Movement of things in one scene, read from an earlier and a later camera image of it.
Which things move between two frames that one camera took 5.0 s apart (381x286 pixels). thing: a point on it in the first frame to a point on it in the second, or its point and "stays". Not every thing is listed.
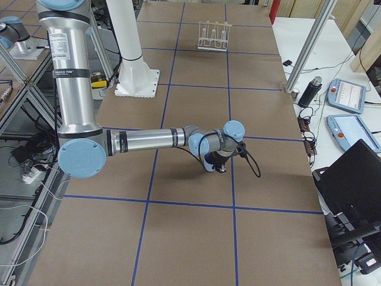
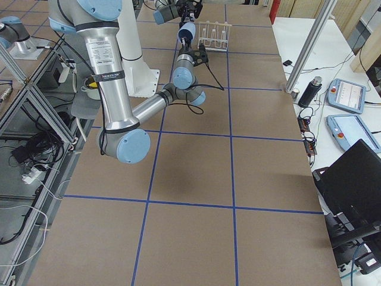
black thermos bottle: x=309 y=92 stays
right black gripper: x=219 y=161 to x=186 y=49
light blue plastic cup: x=209 y=167 to x=189 y=27
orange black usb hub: x=309 y=140 stays
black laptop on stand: x=351 y=190 stays
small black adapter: x=287 y=62 stays
